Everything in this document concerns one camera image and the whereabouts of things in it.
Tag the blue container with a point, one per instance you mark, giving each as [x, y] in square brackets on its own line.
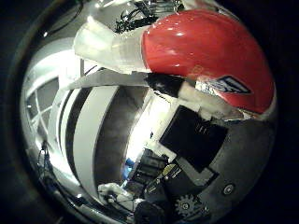
[128, 169]

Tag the red spray bottle white nozzle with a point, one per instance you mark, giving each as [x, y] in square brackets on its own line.
[202, 46]

